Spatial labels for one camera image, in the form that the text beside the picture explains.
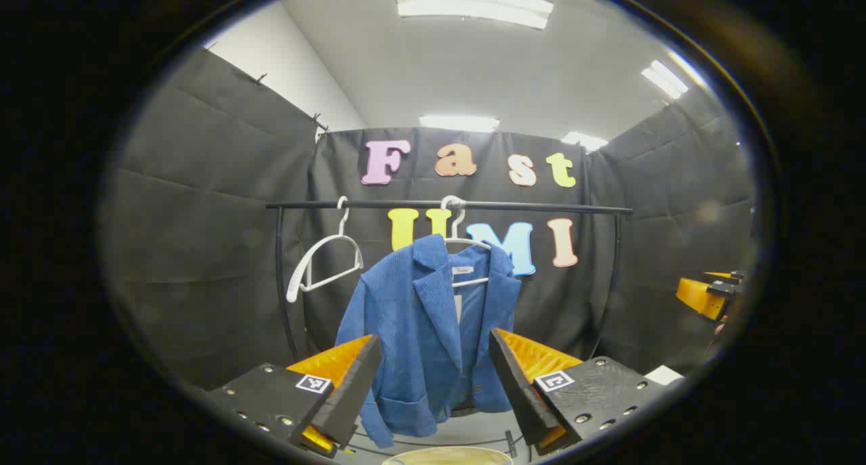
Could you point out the long ceiling light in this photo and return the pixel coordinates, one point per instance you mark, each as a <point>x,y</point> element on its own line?
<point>584,141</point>
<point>459,123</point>
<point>664,79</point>
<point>473,5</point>

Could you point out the black clothes rack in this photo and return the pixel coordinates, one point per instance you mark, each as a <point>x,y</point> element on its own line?
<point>406,204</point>

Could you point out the white box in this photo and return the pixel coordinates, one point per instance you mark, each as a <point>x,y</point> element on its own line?
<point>664,375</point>

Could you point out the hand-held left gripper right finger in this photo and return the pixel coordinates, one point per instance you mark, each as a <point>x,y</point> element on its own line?
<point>521,390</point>

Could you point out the black backdrop cloth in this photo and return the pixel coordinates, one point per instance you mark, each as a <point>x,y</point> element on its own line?
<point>203,214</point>

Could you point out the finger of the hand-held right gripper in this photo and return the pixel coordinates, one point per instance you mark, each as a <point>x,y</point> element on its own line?
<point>697,297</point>

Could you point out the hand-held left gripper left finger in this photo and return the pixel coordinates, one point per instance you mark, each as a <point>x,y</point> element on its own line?
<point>352,397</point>

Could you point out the round laundry hamper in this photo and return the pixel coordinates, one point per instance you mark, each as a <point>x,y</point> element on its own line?
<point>446,457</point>

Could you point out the white plastic hanger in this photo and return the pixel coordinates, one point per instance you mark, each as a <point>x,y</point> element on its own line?
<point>292,288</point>
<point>470,282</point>

